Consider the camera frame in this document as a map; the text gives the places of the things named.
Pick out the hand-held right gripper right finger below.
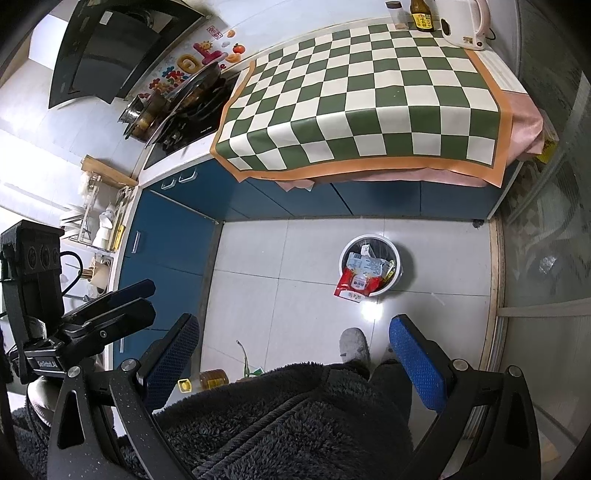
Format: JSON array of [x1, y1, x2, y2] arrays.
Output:
[[389, 315, 542, 480]]

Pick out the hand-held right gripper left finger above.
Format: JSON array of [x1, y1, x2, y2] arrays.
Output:
[[46, 313, 201, 480]]

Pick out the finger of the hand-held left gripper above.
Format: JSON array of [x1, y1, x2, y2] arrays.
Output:
[[59, 298, 158, 343], [81, 279, 156, 311]]

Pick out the white round trash bin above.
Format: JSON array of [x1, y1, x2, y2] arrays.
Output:
[[339, 234, 402, 296]]

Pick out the red snack packet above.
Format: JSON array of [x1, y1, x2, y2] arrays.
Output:
[[333, 269, 385, 303]]

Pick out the white and blue packet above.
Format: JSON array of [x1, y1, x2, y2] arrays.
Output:
[[345, 244, 392, 279]]

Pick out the person's black pants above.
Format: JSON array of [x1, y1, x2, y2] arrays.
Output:
[[368, 359, 414, 444]]

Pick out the yellow oil bottle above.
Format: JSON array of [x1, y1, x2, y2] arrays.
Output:
[[198, 368, 230, 392]]

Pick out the blue kitchen cabinet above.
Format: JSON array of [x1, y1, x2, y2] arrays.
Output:
[[104, 161, 525, 370]]

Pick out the green snack packet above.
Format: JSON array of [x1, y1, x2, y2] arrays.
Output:
[[236, 340, 265, 380]]

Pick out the metal dish rack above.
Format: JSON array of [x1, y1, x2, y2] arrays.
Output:
[[60, 171, 139, 252]]

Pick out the dark fleece robe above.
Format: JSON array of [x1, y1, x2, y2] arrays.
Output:
[[111, 361, 386, 480]]

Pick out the wooden cutting board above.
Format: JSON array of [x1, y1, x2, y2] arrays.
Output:
[[82, 154, 139, 188]]

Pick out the black bin liner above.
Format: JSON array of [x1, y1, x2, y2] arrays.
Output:
[[346, 239, 395, 261]]

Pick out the glass sliding door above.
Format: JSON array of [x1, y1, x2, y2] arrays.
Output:
[[489, 0, 591, 462]]

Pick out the steel pot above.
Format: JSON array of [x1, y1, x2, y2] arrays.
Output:
[[117, 92, 162, 140]]

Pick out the black gas stove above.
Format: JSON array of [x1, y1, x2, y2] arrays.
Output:
[[152, 76, 241, 155]]

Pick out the black wok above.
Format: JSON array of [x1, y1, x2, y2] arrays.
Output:
[[173, 62, 228, 121]]

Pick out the black range hood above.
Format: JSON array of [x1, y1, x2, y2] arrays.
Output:
[[48, 0, 207, 110]]

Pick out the green checkered tablecloth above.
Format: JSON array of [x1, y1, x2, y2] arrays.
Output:
[[210, 21, 515, 188]]

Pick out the white electric kettle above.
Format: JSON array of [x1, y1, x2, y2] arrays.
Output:
[[435, 0, 491, 51]]

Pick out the dark sauce bottle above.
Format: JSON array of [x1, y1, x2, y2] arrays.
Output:
[[410, 0, 435, 32]]

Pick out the clear spice jar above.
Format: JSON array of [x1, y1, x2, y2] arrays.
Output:
[[386, 1, 411, 31]]

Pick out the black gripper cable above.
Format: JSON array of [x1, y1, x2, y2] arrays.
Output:
[[59, 250, 85, 297]]

